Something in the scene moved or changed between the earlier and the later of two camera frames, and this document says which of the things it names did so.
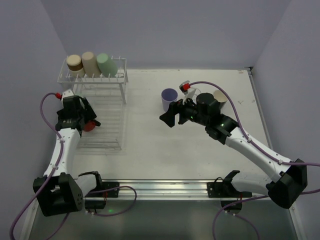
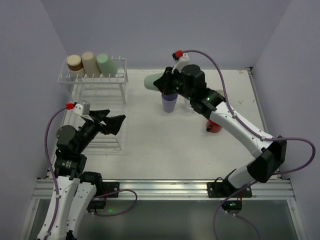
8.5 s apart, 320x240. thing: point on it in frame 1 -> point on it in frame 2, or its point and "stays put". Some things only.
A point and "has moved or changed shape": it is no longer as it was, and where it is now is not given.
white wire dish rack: (104, 95) stays put
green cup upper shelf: (106, 66) stays put
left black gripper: (88, 113) -> (100, 122)
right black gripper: (180, 111) -> (169, 81)
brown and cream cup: (75, 65) stays put
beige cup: (91, 68) stays put
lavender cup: (168, 95) stays put
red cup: (89, 126) has moved or changed shape
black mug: (220, 97) stays put
